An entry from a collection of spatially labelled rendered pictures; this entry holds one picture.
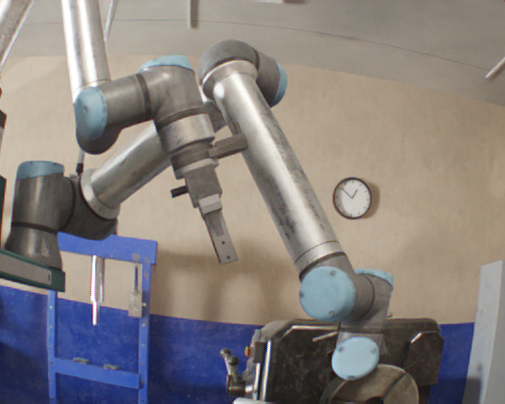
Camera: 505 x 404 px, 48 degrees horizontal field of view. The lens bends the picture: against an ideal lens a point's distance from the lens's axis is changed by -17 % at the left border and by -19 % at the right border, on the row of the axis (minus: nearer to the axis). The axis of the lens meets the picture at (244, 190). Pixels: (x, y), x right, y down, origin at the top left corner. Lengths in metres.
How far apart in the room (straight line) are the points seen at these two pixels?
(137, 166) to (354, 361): 0.73
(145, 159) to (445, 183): 4.10
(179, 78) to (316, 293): 0.41
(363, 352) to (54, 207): 0.86
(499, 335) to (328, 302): 4.03
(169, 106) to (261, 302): 3.95
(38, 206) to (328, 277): 0.81
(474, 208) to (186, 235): 2.43
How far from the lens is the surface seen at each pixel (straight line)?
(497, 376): 5.07
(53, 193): 1.63
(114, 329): 5.00
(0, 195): 1.63
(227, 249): 1.04
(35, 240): 1.59
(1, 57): 1.12
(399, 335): 1.74
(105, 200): 1.67
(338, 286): 1.06
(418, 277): 5.24
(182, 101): 1.10
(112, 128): 1.09
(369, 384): 1.51
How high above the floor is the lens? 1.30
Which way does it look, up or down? 12 degrees up
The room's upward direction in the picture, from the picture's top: 5 degrees clockwise
